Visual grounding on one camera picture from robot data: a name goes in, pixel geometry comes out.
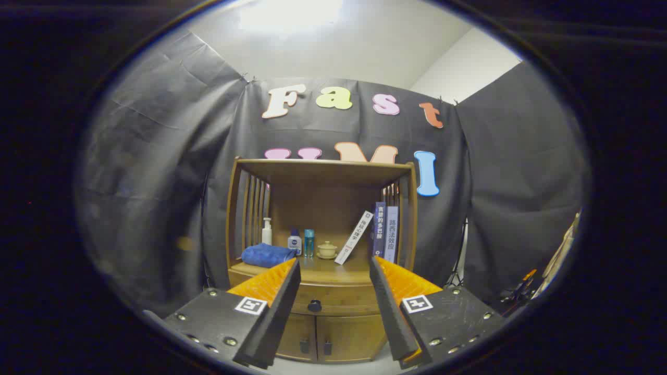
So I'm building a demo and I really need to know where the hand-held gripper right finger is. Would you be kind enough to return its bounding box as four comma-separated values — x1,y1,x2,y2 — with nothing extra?
369,255,506,370

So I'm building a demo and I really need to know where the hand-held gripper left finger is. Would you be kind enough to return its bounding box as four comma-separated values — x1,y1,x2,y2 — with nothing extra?
163,258,302,369

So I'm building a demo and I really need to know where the wooden drawer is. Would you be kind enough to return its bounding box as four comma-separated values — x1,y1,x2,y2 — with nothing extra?
228,268,386,317

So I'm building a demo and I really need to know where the wooden countertop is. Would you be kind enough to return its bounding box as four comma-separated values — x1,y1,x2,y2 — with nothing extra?
231,253,412,286

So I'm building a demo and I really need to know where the wooden cabinet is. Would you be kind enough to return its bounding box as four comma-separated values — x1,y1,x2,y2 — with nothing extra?
225,158,418,364

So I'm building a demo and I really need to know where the rolled blue towel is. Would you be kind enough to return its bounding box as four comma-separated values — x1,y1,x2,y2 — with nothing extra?
241,243,298,269

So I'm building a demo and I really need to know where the lavender book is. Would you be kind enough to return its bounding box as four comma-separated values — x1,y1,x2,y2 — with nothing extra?
384,206,399,264

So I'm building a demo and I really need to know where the white book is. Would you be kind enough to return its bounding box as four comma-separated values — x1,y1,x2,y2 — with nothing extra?
335,210,374,265

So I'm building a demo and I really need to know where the dark blue book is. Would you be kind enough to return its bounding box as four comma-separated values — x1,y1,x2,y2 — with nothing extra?
373,202,387,258

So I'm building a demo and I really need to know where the orange black tool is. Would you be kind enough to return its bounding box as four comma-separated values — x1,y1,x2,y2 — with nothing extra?
501,268,538,308

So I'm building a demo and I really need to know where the beige bag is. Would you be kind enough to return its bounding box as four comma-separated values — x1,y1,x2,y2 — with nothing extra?
539,211,582,298

